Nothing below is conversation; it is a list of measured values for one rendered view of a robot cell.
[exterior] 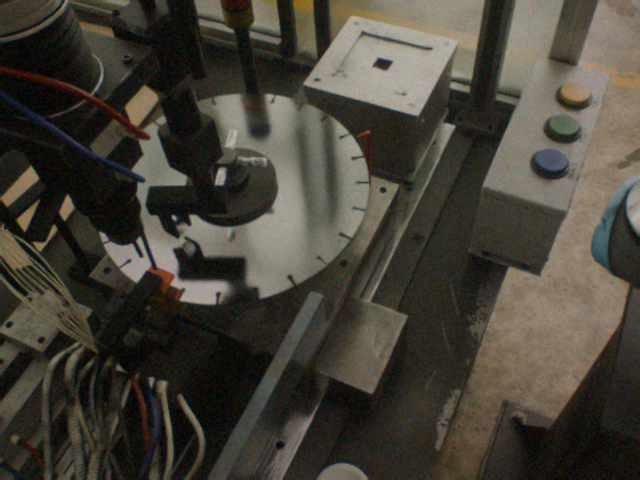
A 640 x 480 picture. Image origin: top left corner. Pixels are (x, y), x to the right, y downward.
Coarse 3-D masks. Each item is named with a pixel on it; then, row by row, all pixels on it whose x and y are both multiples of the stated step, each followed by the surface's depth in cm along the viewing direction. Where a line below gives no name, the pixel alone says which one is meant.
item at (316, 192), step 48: (240, 96) 88; (144, 144) 83; (240, 144) 82; (288, 144) 82; (336, 144) 81; (144, 192) 79; (288, 192) 77; (336, 192) 77; (192, 240) 74; (240, 240) 74; (288, 240) 73; (336, 240) 73; (192, 288) 70; (240, 288) 70; (288, 288) 69
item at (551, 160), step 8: (544, 152) 84; (552, 152) 84; (560, 152) 84; (536, 160) 84; (544, 160) 83; (552, 160) 83; (560, 160) 83; (544, 168) 83; (552, 168) 82; (560, 168) 82
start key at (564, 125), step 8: (552, 120) 87; (560, 120) 87; (568, 120) 87; (576, 120) 87; (552, 128) 87; (560, 128) 86; (568, 128) 86; (576, 128) 86; (560, 136) 86; (568, 136) 86
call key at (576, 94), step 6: (570, 84) 91; (576, 84) 91; (564, 90) 91; (570, 90) 91; (576, 90) 90; (582, 90) 90; (588, 90) 90; (564, 96) 90; (570, 96) 90; (576, 96) 90; (582, 96) 90; (588, 96) 90; (570, 102) 90; (576, 102) 89; (582, 102) 90
